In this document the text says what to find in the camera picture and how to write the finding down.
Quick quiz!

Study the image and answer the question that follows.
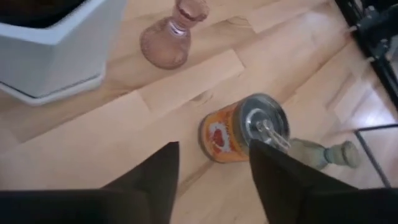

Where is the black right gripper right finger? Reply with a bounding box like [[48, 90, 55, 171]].
[[248, 139, 398, 224]]

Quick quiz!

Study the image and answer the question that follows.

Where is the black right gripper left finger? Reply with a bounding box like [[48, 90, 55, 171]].
[[0, 141, 180, 224]]

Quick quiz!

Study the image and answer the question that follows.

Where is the orange label metal candle tin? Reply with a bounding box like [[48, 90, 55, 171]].
[[198, 92, 291, 164]]

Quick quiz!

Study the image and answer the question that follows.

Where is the clear ribbed glass vase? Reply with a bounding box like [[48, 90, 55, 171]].
[[287, 138, 362, 171]]

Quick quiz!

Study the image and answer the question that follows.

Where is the pink glass candlestick holder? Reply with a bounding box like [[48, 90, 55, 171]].
[[139, 0, 210, 70]]

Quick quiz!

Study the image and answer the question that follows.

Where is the white hexagonal planter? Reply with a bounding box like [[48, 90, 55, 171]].
[[0, 0, 127, 107]]

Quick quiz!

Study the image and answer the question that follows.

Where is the black aluminium table frame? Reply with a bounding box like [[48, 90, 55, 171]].
[[334, 0, 398, 110]]

